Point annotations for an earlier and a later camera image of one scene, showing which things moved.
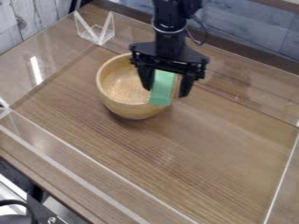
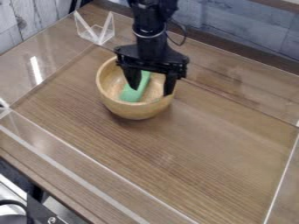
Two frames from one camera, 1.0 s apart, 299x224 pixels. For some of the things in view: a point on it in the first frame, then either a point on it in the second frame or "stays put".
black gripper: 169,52 -> 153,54
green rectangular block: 163,88 -> 131,94
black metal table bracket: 38,212 stays put
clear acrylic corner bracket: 97,33 stays put
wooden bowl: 122,89 stays put
